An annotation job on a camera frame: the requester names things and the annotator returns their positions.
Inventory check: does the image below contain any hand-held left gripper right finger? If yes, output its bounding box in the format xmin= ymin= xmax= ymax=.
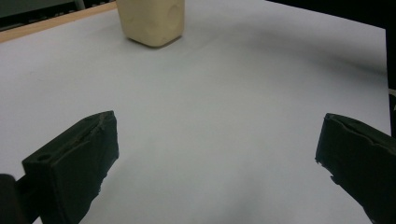
xmin=315 ymin=113 xmax=396 ymax=224

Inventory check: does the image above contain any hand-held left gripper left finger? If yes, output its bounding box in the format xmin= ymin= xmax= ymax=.
xmin=21 ymin=110 xmax=120 ymax=224

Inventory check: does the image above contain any cream dimpled container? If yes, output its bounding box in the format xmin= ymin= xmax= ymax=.
xmin=115 ymin=0 xmax=186 ymax=49

